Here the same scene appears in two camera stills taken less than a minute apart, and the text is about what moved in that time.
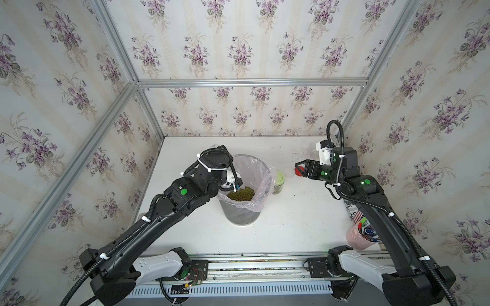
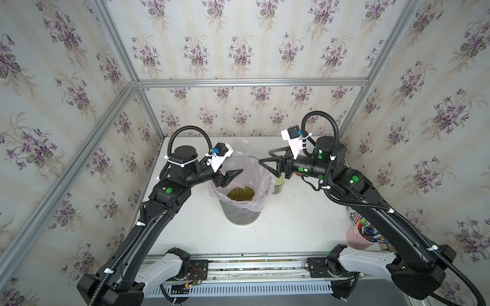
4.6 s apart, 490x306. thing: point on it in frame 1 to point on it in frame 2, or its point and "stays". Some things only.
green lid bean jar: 280,181 stays
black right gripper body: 326,173 to 305,167
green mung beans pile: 244,194 stays
